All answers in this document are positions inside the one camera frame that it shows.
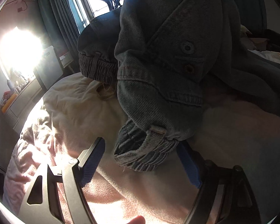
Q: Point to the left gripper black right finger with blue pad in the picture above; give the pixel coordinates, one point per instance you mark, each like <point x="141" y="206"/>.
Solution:
<point x="224" y="194"/>

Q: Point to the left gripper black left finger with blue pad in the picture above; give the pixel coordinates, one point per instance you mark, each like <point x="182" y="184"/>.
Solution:
<point x="41" y="203"/>

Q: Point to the blue denim jeans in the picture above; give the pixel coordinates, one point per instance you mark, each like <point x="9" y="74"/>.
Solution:
<point x="159" y="54"/>

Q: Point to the black clothes rack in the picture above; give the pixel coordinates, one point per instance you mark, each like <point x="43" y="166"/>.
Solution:
<point x="113" y="4"/>

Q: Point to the pink bed sheet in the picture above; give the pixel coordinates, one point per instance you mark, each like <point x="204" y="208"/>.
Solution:
<point x="137" y="174"/>

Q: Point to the teal window curtain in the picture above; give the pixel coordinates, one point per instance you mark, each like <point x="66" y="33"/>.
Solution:
<point x="61" y="27"/>

